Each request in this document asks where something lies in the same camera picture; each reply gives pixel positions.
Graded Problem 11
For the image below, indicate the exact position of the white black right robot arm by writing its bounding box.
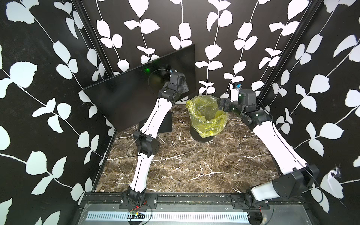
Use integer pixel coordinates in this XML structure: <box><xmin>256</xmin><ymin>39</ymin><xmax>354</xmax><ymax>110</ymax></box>
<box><xmin>217</xmin><ymin>98</ymin><xmax>319</xmax><ymax>204</ymax></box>

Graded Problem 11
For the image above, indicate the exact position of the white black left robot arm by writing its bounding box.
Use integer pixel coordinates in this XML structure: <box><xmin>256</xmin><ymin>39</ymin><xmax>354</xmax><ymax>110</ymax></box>
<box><xmin>126</xmin><ymin>70</ymin><xmax>189</xmax><ymax>206</ymax></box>

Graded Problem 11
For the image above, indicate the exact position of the black flat monitor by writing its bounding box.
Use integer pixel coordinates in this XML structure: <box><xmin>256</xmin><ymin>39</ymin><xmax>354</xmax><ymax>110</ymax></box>
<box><xmin>83</xmin><ymin>45</ymin><xmax>197</xmax><ymax>131</ymax></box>

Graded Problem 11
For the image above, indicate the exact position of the yellow plastic bin liner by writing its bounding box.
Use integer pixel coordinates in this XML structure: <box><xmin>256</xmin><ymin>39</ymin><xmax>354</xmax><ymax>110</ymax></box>
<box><xmin>186</xmin><ymin>95</ymin><xmax>228</xmax><ymax>138</ymax></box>

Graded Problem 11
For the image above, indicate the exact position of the black mesh waste bin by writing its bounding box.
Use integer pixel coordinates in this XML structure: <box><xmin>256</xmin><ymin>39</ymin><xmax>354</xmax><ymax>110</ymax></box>
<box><xmin>189</xmin><ymin>124</ymin><xmax>214</xmax><ymax>143</ymax></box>

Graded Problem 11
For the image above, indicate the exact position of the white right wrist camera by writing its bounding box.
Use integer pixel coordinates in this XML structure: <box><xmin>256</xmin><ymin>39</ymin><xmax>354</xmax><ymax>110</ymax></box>
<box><xmin>230</xmin><ymin>82</ymin><xmax>257</xmax><ymax>108</ymax></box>

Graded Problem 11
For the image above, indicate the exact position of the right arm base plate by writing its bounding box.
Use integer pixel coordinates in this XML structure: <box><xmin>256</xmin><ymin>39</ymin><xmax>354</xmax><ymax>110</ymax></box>
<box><xmin>230</xmin><ymin>193</ymin><xmax>270</xmax><ymax>211</ymax></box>

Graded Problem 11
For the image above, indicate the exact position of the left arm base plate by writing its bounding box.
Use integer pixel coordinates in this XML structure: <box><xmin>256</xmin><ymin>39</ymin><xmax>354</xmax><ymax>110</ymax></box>
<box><xmin>119</xmin><ymin>193</ymin><xmax>158</xmax><ymax>210</ymax></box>

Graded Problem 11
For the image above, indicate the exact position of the black front mounting rail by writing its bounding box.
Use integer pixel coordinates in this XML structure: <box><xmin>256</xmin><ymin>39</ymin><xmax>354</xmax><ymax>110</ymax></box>
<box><xmin>80</xmin><ymin>192</ymin><xmax>305</xmax><ymax>207</ymax></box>

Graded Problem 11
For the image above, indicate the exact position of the white perforated cable tray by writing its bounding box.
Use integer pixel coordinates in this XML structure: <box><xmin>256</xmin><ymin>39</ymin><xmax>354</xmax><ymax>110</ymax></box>
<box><xmin>85</xmin><ymin>211</ymin><xmax>249</xmax><ymax>223</ymax></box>

